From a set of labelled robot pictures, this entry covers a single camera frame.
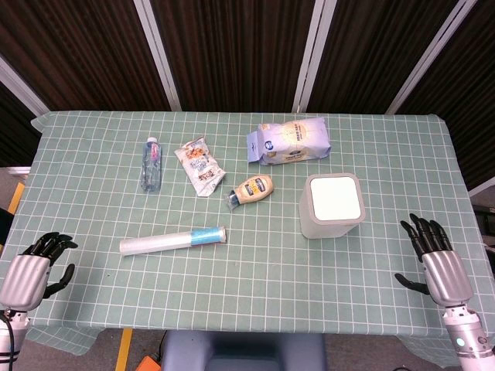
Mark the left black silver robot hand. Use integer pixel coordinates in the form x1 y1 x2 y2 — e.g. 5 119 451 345
0 231 79 312

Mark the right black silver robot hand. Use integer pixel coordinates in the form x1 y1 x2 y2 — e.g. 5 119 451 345
394 213 474 309

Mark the white plastic trash bin lid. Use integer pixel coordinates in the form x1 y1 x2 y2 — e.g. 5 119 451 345
309 175 363 223

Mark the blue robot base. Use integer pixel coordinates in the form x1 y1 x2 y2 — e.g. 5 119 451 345
159 331 328 371

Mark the white square container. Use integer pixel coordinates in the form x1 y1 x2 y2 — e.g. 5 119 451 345
298 172 367 241

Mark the black equipment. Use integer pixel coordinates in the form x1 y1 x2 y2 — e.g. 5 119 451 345
472 203 495 253

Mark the food wrap roll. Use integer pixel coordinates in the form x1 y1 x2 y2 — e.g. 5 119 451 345
118 226 228 257

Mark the orange box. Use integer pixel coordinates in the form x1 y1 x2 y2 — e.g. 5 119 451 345
135 355 164 371

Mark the clear plastic water bottle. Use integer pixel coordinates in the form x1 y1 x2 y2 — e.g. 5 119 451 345
139 136 163 193

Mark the green checked tablecloth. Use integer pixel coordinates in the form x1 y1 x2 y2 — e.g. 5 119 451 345
0 111 495 359

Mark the pale blue tissue pack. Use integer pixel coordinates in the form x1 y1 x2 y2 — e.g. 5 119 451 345
247 117 333 167

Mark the crumpled snack bag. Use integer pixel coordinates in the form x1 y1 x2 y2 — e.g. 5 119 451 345
173 137 227 199

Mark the mayonnaise squeeze bottle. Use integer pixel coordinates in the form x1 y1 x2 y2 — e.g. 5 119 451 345
225 174 275 213

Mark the black cable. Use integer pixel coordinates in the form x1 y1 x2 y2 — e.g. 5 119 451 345
0 311 21 365

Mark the brown partition panel white frame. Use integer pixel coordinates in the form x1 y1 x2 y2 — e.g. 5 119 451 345
0 0 183 113
396 0 495 196
307 0 473 115
148 0 337 114
0 56 50 168

